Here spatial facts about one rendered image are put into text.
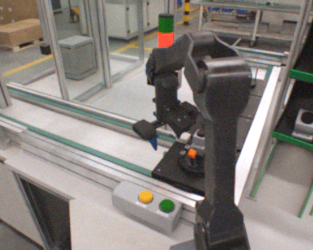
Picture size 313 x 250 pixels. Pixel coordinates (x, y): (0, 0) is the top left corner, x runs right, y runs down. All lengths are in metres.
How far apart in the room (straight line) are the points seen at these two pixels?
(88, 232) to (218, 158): 0.57
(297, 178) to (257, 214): 0.21
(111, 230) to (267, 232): 0.48
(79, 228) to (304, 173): 0.68
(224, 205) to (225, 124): 0.14
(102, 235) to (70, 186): 0.25
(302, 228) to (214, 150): 0.62
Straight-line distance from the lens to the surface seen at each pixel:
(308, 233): 0.96
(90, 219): 0.90
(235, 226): 0.48
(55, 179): 1.06
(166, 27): 0.86
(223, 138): 0.39
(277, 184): 0.81
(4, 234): 2.13
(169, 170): 0.87
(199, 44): 0.42
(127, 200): 0.80
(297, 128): 0.67
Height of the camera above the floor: 1.56
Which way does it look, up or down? 33 degrees down
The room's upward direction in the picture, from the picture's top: straight up
